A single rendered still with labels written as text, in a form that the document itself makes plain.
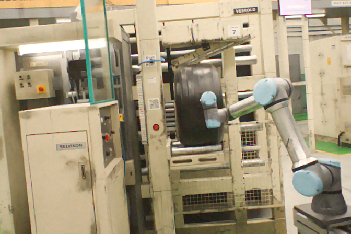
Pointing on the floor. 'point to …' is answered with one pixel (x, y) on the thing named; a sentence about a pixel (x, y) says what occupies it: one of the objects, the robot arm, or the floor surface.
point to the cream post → (163, 209)
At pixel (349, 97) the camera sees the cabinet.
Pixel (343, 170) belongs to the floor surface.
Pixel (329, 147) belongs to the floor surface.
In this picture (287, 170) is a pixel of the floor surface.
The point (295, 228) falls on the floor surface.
